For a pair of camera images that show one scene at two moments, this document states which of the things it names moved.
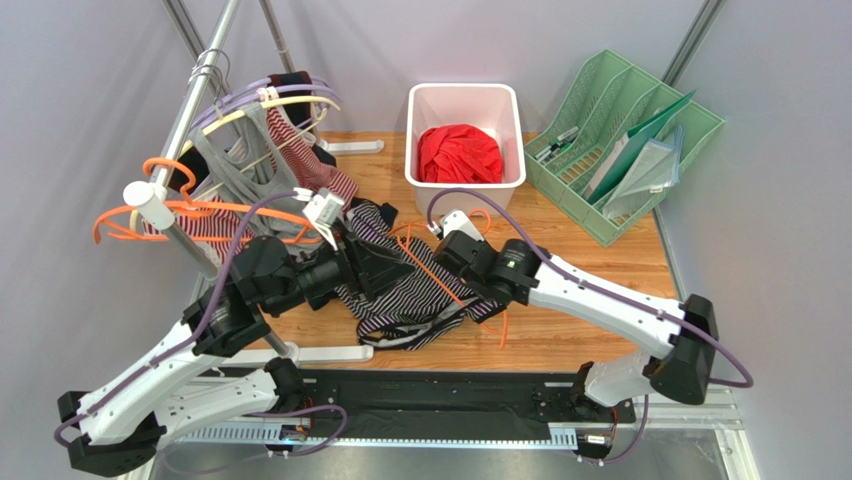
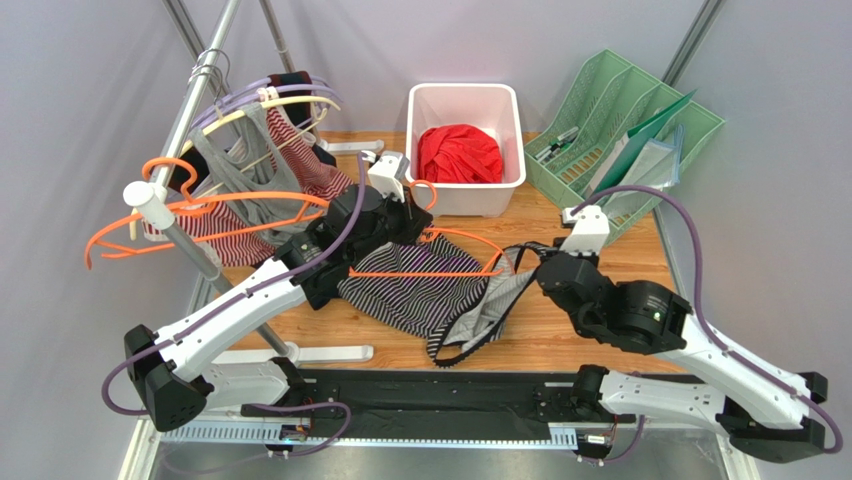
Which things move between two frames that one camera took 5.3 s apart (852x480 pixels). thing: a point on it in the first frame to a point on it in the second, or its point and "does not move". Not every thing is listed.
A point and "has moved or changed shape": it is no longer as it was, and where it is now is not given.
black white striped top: (421, 304) has moved or changed shape
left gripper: (366, 263) to (413, 218)
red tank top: (458, 153) does not move
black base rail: (389, 400) does not move
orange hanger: (403, 233) has moved or changed shape
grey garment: (253, 171) does not move
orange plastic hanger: (184, 202) has moved or changed shape
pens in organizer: (563, 141) does not move
